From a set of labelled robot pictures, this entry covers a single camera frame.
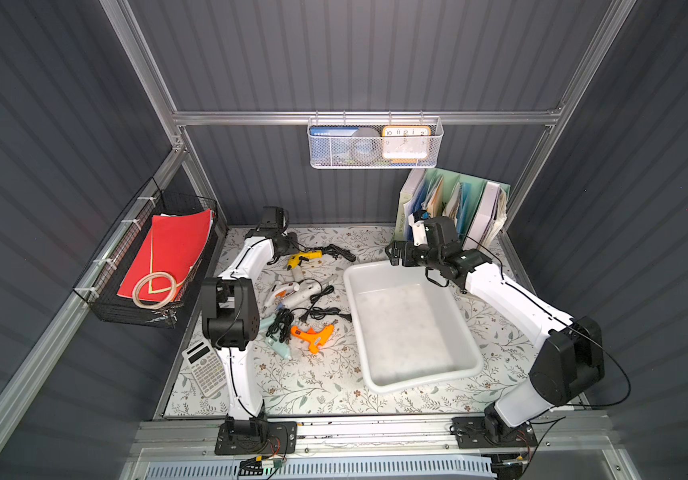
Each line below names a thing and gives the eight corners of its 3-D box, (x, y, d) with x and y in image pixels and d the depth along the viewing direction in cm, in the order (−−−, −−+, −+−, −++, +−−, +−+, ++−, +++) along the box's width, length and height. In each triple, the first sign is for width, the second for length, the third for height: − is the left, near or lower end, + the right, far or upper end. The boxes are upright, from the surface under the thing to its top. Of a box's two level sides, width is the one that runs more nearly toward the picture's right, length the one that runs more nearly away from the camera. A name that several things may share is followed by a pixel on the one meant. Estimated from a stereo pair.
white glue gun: (266, 313, 98) (263, 307, 95) (271, 287, 104) (269, 281, 101) (318, 313, 98) (317, 307, 95) (320, 287, 104) (319, 281, 101)
